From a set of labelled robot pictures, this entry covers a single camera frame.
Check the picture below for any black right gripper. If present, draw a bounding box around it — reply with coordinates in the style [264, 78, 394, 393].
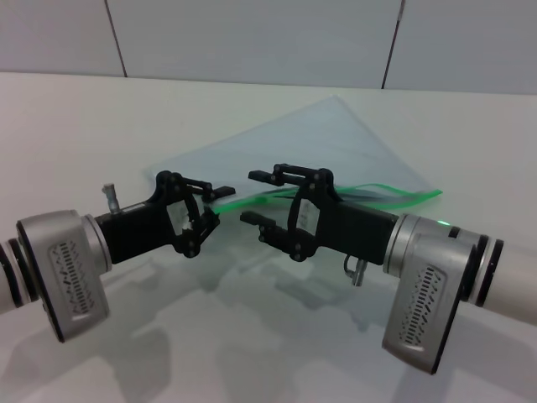
[239, 163, 399, 266]

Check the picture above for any transparent document bag green zip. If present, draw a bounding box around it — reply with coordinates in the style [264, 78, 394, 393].
[142, 94, 445, 219]

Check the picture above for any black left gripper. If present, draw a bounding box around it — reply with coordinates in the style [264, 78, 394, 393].
[95, 169, 237, 265]

